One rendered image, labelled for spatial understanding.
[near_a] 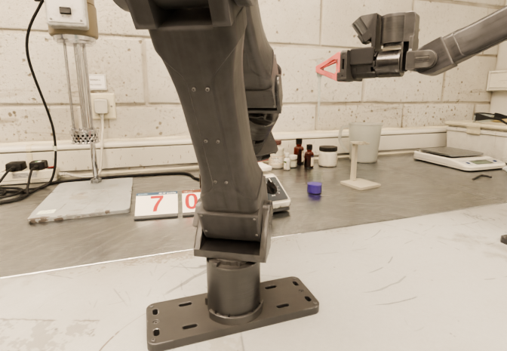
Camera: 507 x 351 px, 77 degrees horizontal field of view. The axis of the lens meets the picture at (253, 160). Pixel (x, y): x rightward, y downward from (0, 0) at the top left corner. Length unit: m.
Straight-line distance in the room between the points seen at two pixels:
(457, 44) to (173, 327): 0.66
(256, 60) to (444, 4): 1.50
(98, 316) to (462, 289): 0.47
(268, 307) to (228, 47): 0.30
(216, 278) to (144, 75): 0.92
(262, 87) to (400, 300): 0.32
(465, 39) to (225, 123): 0.56
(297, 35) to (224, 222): 1.08
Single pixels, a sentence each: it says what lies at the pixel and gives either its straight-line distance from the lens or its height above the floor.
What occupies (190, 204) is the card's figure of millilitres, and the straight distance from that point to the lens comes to 0.74.
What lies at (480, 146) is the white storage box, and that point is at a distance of 1.61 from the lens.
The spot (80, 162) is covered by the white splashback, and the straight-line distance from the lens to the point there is 1.19.
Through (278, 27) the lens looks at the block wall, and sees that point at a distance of 1.32.
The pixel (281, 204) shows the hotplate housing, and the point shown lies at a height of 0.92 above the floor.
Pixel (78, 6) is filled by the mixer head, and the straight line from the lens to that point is 0.84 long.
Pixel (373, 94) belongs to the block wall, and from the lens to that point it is 1.53.
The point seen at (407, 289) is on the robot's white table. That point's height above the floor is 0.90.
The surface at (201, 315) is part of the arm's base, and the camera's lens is 0.41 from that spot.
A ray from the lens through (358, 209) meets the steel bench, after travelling 0.79.
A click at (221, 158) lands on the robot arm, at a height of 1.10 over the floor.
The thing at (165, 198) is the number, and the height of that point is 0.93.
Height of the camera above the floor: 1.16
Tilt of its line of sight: 11 degrees down
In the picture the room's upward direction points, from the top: straight up
